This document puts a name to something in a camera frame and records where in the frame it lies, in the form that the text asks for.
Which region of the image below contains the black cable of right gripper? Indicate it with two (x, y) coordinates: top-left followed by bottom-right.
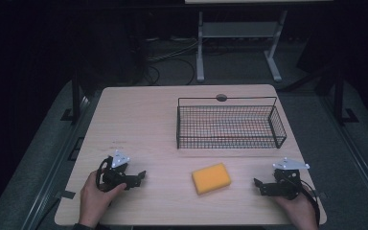
(287, 176), (321, 226)

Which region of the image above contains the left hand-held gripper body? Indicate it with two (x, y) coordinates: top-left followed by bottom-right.
(101, 149), (134, 193)

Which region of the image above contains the yellow sponge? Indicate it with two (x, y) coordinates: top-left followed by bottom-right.
(191, 162), (232, 196)

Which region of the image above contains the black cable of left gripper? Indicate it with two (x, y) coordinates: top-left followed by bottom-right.
(95, 156), (113, 194)

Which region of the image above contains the bundle of floor cables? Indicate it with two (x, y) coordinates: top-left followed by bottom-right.
(142, 35), (202, 86)

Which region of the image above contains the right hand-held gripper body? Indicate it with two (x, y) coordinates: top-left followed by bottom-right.
(266, 156), (311, 201)

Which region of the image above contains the person's left hand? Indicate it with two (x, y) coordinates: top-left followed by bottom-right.
(78, 170), (127, 228)

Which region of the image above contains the person's right hand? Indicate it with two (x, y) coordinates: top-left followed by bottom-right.
(271, 190), (320, 230)

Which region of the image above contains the grey metal stand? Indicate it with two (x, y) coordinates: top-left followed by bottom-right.
(195, 10), (289, 83)

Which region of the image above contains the black stand post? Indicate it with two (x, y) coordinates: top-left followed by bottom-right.
(332, 68), (360, 127)
(59, 68), (83, 125)

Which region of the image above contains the black wire basket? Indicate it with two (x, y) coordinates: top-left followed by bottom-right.
(175, 96), (288, 150)

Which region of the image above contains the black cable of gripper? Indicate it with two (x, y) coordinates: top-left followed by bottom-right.
(95, 156), (113, 194)
(287, 176), (321, 226)

